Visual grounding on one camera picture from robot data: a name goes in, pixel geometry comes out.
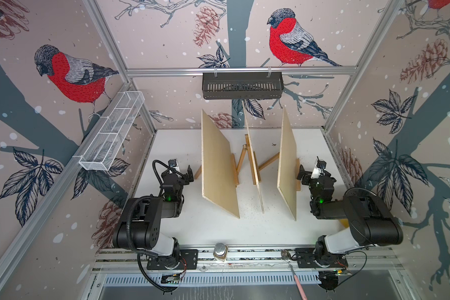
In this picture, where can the black hanging basket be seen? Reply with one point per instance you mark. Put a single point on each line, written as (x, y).
(242, 86)

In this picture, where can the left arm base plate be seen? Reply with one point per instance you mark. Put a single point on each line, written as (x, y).
(185, 259)

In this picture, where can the plywood board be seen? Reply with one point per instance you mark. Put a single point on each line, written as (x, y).
(286, 177)
(254, 166)
(218, 184)

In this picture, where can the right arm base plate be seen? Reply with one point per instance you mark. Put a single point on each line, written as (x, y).
(307, 258)

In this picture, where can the pink handled spoon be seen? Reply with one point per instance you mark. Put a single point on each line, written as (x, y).
(285, 255)

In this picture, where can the green circuit board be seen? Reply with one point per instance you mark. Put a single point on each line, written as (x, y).
(171, 279)

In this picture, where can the white wire mesh basket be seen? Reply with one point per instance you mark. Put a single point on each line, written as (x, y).
(105, 146)

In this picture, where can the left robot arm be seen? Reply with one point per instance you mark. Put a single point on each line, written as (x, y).
(138, 228)

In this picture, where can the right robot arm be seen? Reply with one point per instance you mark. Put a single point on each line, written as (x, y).
(370, 222)

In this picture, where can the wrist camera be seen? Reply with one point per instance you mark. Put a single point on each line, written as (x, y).
(173, 163)
(319, 169)

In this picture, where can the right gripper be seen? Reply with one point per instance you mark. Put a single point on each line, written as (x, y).
(308, 177)

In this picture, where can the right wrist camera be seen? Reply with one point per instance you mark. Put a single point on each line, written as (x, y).
(319, 169)

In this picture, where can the wooden easel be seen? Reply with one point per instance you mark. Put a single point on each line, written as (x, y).
(234, 170)
(276, 157)
(241, 159)

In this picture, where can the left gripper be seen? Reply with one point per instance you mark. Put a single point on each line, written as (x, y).
(185, 180)

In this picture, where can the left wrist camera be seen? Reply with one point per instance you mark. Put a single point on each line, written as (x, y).
(173, 163)

